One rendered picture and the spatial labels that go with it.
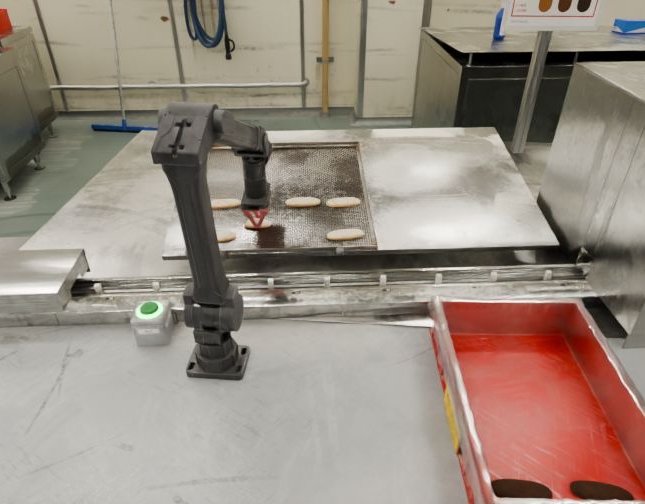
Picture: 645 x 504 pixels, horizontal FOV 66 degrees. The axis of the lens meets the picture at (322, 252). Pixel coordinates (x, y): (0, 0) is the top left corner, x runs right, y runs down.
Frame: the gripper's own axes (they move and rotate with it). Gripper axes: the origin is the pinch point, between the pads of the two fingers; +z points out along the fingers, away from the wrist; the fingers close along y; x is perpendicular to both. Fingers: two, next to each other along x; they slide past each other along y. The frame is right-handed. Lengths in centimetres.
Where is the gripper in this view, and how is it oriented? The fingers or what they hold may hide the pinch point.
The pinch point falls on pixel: (258, 220)
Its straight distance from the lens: 137.5
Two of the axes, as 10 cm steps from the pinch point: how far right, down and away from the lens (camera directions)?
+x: -10.0, -0.4, 0.2
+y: 0.5, -6.5, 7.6
